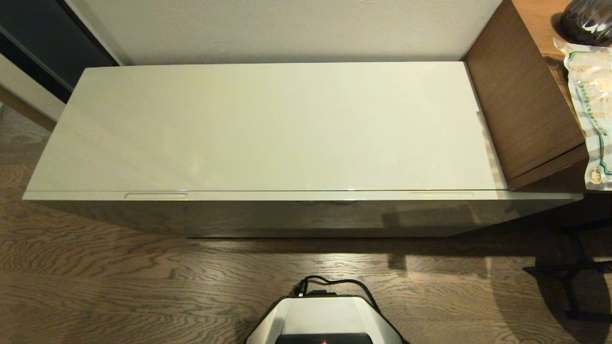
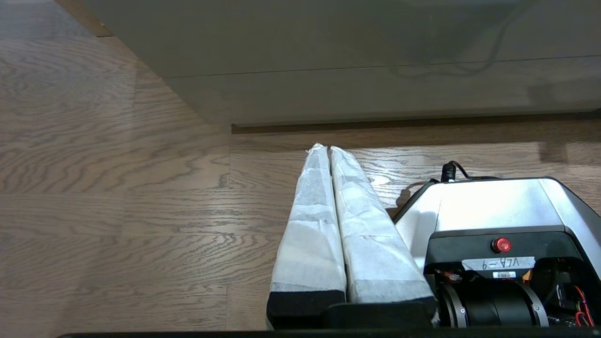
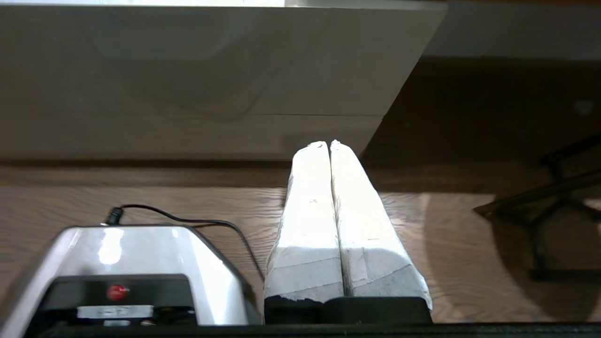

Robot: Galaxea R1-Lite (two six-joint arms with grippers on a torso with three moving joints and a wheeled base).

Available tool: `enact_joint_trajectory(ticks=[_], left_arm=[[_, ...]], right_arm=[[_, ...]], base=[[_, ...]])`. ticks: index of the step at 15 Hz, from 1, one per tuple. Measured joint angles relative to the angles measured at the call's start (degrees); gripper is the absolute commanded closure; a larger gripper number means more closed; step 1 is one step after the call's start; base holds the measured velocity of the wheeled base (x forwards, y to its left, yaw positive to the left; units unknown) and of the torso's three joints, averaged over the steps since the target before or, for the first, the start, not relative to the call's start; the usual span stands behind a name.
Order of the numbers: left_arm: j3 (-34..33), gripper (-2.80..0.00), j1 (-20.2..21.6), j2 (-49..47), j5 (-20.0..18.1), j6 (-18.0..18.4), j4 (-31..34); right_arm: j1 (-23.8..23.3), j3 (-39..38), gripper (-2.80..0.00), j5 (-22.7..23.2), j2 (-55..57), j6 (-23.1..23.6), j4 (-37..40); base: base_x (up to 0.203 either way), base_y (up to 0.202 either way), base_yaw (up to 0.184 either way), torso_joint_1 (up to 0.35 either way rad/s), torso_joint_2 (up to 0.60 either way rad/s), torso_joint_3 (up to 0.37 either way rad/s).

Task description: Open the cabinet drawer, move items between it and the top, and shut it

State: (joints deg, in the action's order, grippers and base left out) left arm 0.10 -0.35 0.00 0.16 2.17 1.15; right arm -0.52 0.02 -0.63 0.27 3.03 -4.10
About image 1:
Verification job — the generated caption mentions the dark glass door panel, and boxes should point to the dark glass door panel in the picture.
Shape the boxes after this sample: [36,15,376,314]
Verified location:
[0,0,120,103]

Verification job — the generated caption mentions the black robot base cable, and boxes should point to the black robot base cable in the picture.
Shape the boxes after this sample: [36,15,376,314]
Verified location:
[293,275,408,344]

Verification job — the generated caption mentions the brown wooden desk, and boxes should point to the brown wooden desk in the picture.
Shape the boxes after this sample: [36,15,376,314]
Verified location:
[464,0,612,194]

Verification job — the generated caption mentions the white printed plastic package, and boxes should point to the white printed plastic package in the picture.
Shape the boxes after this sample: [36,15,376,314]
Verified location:
[553,38,612,192]

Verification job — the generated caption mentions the silver black robot base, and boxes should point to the silver black robot base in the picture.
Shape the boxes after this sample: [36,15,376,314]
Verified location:
[245,295,407,344]

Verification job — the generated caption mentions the dark shiny round object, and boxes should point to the dark shiny round object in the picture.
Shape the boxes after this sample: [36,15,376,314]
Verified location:
[559,0,612,47]

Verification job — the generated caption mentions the glossy white low cabinet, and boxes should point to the glossy white low cabinet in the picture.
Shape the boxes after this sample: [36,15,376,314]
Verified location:
[22,61,508,194]

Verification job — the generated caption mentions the black metal stand frame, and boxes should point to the black metal stand frame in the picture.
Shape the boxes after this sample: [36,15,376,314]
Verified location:
[523,217,612,322]

